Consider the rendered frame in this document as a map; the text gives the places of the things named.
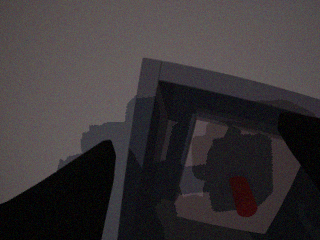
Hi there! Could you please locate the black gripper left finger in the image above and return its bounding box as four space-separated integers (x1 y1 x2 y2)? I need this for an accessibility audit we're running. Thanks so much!
0 140 116 240

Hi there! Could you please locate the red peg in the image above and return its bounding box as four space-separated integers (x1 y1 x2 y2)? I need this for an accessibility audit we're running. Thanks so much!
229 176 257 217

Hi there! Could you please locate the dark grey open box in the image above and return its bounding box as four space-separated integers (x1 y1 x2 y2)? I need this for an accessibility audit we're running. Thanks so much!
117 57 320 240

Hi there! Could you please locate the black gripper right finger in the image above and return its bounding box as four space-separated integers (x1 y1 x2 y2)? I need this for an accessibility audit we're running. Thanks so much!
277 112 320 192

